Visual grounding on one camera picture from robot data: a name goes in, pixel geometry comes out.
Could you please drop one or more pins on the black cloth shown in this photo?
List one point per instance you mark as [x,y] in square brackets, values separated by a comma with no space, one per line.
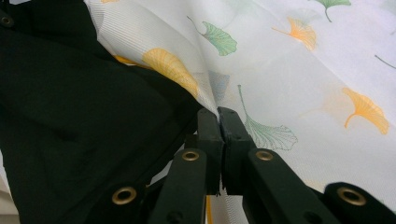
[77,109]

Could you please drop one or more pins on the white leaf-print mesh bag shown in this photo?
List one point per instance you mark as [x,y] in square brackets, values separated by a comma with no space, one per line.
[295,77]

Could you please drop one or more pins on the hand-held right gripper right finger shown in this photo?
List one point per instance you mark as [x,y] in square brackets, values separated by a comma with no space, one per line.
[249,174]

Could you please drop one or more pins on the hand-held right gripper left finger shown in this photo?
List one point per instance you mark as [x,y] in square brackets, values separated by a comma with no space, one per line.
[193,180]

